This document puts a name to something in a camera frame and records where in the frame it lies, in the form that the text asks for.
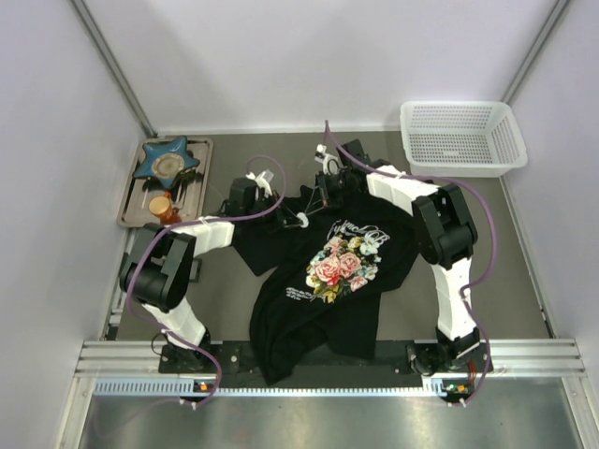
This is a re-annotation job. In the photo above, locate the white round brooch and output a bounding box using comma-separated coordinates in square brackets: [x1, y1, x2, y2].
[296, 212, 309, 228]

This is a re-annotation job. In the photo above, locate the black floral t-shirt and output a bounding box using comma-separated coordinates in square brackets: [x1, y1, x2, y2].
[233, 192, 418, 385]

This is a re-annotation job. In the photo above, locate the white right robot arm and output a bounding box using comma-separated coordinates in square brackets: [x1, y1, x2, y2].
[314, 140, 481, 376]

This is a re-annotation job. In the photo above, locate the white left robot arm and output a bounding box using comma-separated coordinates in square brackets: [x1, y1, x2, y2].
[119, 171, 285, 373]

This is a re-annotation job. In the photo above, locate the black box with pink brooch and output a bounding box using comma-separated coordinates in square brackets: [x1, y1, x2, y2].
[189, 259, 202, 283]

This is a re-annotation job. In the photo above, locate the brown rectangular tray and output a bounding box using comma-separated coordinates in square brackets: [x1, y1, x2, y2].
[116, 136, 213, 228]

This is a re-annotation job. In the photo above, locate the orange cup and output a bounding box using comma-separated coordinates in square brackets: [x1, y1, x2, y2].
[148, 192, 182, 225]

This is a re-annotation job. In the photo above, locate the white perforated plastic basket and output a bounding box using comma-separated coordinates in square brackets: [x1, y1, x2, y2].
[400, 101, 528, 178]

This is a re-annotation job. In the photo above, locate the blue star-shaped dish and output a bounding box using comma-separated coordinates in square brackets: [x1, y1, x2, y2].
[132, 136, 200, 190]

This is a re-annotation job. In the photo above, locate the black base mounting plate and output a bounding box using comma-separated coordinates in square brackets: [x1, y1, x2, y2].
[158, 340, 488, 377]

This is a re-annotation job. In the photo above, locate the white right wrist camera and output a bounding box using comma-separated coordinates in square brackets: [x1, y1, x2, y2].
[314, 144, 341, 176]

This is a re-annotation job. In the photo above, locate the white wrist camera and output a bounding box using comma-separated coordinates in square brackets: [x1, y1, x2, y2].
[314, 144, 341, 176]
[245, 169, 274, 196]

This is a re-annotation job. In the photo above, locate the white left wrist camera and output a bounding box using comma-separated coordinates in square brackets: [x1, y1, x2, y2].
[245, 169, 274, 196]

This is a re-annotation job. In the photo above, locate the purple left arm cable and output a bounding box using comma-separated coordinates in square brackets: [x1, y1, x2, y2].
[125, 155, 287, 406]

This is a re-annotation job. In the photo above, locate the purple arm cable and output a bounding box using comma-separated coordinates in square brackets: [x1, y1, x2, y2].
[125, 155, 287, 406]
[323, 120, 498, 406]

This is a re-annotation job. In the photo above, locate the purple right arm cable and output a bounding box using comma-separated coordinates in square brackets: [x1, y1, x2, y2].
[323, 120, 498, 406]

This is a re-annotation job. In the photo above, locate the grey slotted cable duct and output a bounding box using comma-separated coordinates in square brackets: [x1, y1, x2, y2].
[95, 366, 473, 398]

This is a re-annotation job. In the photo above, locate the aluminium frame rail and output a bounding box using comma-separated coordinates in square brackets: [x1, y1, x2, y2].
[57, 339, 598, 448]

